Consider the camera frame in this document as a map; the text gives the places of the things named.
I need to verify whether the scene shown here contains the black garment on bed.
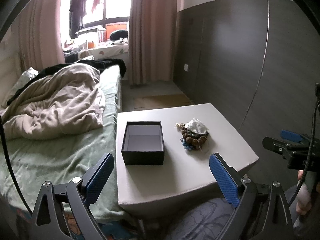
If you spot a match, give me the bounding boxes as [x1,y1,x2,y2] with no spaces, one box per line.
[6,59,126,106]

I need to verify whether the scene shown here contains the white pillow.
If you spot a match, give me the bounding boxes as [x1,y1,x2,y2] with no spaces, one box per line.
[1,67,39,108]

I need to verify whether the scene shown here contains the black open jewelry box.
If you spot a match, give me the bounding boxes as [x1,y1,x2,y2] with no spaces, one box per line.
[121,121,165,166]

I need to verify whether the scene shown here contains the beige crumpled blanket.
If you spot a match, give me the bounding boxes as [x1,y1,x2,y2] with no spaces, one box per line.
[1,63,106,140]

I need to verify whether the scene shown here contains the pink curtain left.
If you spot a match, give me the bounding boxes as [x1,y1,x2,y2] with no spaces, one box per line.
[18,0,65,71]

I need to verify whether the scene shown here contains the brown rudraksha bead bracelet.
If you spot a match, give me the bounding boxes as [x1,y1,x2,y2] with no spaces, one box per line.
[179,126,209,152]

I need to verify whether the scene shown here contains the cluttered windowsill desk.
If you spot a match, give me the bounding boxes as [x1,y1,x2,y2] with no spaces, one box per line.
[63,23,129,63]

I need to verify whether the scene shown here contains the black cable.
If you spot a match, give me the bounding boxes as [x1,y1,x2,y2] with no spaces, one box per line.
[0,115,33,215]

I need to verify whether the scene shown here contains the black hanging clothes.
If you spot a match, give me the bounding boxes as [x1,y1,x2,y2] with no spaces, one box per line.
[69,0,86,39]

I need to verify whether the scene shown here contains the white shell charm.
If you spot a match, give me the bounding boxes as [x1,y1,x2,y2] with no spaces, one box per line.
[175,123,185,131]

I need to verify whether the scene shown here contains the white crumpled tissue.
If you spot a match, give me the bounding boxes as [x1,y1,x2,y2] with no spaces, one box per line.
[184,118,208,134]

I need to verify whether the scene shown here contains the white square table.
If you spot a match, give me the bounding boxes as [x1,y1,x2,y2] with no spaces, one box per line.
[116,103,259,216]

